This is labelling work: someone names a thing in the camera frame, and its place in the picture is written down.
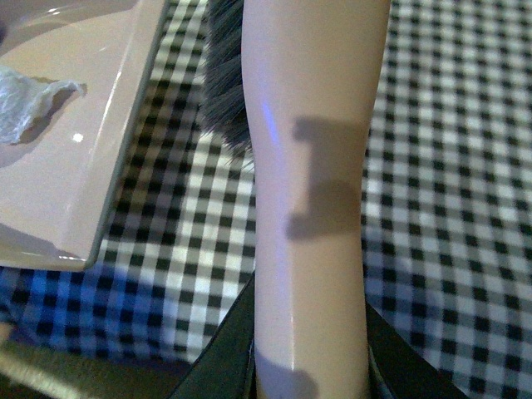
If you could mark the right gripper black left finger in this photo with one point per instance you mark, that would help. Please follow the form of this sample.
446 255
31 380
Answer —
226 367

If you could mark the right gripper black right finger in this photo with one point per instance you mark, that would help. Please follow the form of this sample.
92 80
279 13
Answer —
398 371

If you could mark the beige plastic dustpan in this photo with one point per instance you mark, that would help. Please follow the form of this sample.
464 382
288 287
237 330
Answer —
58 183

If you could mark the beige hand brush black bristles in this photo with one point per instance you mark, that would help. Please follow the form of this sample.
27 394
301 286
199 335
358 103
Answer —
295 82

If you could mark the white tissue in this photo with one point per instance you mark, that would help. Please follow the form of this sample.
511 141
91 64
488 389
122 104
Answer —
25 99

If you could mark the black white checkered bedsheet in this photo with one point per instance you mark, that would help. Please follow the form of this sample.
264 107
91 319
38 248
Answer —
446 208

